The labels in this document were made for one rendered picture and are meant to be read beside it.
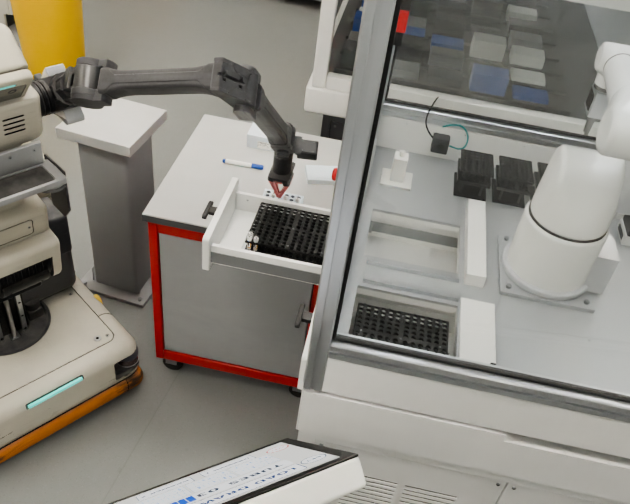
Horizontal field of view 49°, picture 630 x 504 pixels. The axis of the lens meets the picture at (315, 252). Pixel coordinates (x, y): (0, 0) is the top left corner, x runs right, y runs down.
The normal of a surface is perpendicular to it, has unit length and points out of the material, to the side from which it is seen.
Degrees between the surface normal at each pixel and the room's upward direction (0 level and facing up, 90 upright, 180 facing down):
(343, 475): 40
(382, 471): 90
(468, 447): 90
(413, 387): 90
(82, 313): 0
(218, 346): 90
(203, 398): 1
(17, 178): 0
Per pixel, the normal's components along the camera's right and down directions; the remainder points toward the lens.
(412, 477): -0.18, 0.63
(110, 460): 0.11, -0.75
